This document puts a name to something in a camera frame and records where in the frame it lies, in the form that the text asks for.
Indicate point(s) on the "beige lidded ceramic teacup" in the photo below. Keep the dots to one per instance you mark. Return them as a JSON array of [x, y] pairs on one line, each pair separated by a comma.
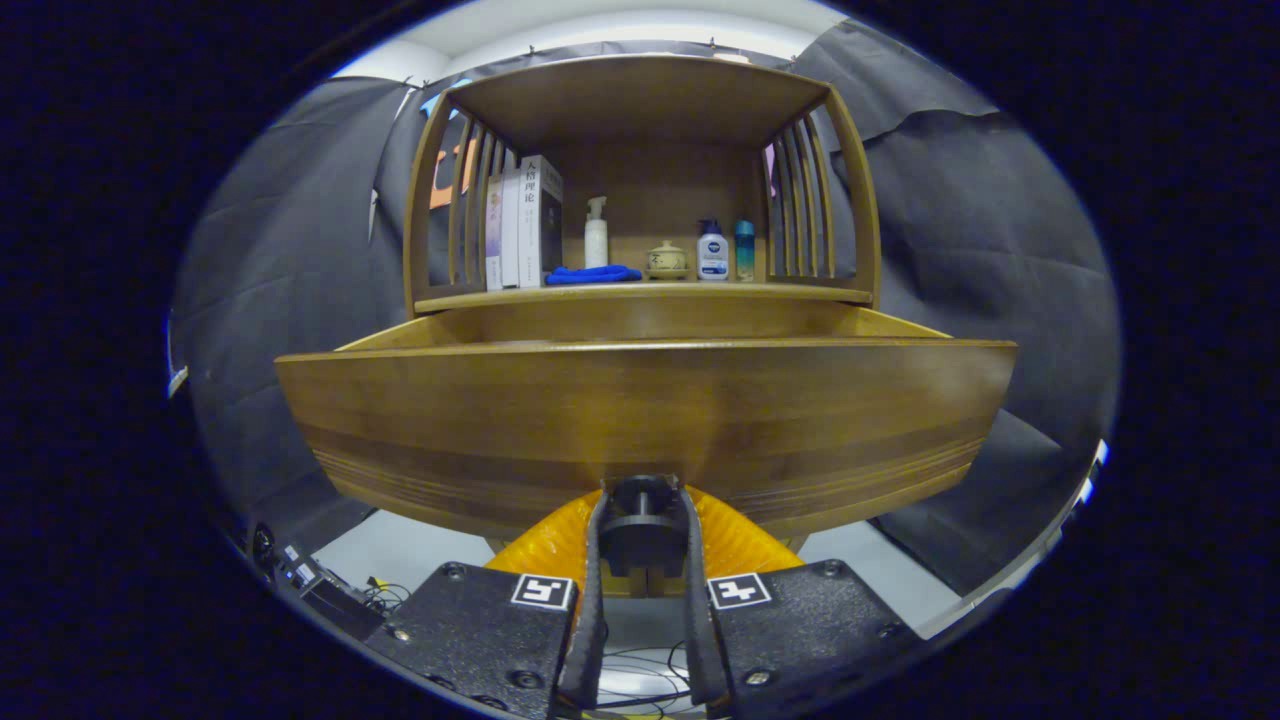
[[667, 262]]

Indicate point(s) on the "thin white book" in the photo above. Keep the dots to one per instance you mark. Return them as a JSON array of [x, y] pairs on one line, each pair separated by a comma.
[[511, 235]]

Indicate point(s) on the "wooden countertop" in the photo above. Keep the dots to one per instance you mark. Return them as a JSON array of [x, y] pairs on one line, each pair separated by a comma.
[[650, 291]]

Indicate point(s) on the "black power strip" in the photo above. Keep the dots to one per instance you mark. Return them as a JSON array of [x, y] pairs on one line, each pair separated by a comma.
[[330, 600]]

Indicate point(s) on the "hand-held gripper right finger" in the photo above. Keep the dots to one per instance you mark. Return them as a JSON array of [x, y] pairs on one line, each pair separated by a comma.
[[697, 620]]

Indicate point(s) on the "blue folded cloth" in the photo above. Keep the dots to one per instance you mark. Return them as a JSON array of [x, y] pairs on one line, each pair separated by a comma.
[[590, 275]]

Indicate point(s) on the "white lotion bottle blue cap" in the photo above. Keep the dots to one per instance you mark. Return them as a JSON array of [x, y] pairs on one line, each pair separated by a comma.
[[712, 255]]

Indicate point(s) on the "teal slim bottle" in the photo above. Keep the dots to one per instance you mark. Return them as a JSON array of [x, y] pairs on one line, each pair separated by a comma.
[[745, 255]]

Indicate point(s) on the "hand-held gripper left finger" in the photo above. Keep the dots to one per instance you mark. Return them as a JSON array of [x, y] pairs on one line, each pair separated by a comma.
[[590, 620]]

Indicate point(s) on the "pale purple book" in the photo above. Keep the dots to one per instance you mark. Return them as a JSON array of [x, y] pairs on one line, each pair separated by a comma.
[[493, 240]]

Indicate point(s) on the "wooden cabinet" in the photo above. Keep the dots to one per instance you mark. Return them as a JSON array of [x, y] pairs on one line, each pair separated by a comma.
[[640, 100]]

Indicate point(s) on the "white spray bottle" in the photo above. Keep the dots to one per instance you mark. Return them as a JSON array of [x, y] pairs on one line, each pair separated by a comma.
[[596, 245]]

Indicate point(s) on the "wooden drawer with black knob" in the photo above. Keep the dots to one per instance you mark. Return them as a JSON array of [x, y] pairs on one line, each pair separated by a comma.
[[640, 400]]

